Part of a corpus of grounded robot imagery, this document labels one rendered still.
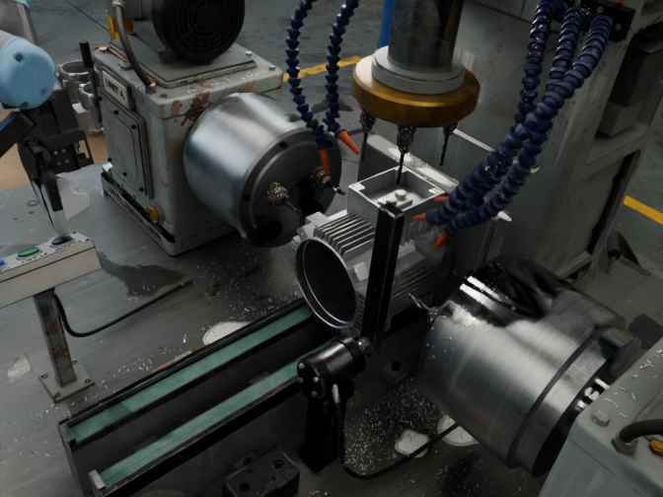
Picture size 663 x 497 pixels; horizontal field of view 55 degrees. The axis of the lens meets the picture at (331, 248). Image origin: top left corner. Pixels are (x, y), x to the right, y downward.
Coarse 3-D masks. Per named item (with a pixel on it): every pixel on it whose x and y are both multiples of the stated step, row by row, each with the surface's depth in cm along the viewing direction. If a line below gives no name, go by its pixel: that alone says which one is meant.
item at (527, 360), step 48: (480, 288) 83; (528, 288) 82; (576, 288) 85; (432, 336) 84; (480, 336) 80; (528, 336) 78; (576, 336) 76; (624, 336) 79; (432, 384) 86; (480, 384) 80; (528, 384) 76; (576, 384) 75; (480, 432) 82; (528, 432) 77
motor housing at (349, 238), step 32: (352, 224) 100; (320, 256) 110; (352, 256) 97; (416, 256) 102; (448, 256) 106; (320, 288) 110; (352, 288) 113; (416, 288) 103; (320, 320) 109; (352, 320) 100
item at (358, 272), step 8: (312, 224) 102; (304, 232) 101; (312, 232) 102; (432, 232) 105; (440, 232) 104; (360, 264) 95; (352, 272) 95; (360, 272) 95; (368, 272) 95; (352, 280) 96; (360, 280) 94; (296, 288) 110; (344, 328) 102; (352, 328) 102; (352, 336) 102
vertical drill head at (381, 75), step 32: (416, 0) 80; (448, 0) 80; (416, 32) 82; (448, 32) 83; (384, 64) 87; (416, 64) 85; (448, 64) 87; (384, 96) 85; (416, 96) 85; (448, 96) 86; (448, 128) 95
